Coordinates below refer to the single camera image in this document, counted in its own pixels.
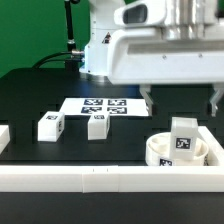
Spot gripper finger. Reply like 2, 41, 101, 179
209, 83, 224, 117

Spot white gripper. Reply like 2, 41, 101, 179
107, 25, 224, 116

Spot white round stool seat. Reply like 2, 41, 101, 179
145, 132, 209, 166

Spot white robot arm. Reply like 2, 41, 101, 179
80, 0, 224, 115

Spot white sheet with markers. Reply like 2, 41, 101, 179
60, 98, 148, 117

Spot black pole stand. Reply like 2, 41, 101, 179
64, 0, 79, 72

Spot white U-shaped fence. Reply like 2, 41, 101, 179
0, 126, 224, 193

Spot black cables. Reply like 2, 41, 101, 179
32, 49, 86, 70

